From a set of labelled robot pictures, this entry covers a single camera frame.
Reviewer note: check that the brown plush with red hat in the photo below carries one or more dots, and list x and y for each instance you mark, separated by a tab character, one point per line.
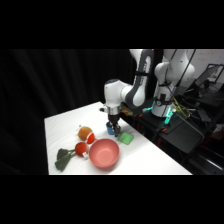
84	132

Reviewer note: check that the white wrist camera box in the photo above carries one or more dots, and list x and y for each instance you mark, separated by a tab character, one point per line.
103	108

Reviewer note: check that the whiteboard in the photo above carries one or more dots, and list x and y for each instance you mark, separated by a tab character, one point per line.
210	56

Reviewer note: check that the red plush radish green leaves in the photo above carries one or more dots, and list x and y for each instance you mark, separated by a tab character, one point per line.
80	149

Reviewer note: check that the black curtain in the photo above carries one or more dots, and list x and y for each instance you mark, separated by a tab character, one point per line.
50	83

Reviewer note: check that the green light strip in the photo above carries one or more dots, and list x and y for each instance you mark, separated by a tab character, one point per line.
169	115

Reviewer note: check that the green soft block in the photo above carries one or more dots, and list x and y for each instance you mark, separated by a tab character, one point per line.
126	138

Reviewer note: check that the pink bowl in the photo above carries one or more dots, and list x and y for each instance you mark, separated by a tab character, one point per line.
104	154

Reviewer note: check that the black robot stand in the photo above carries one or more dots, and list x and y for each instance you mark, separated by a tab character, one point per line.
181	133

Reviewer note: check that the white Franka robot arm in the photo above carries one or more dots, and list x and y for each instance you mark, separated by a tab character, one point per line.
115	93

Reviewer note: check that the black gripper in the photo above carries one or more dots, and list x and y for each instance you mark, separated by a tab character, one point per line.
113	119

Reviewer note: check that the blue cup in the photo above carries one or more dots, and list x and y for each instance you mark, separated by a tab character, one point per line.
108	128

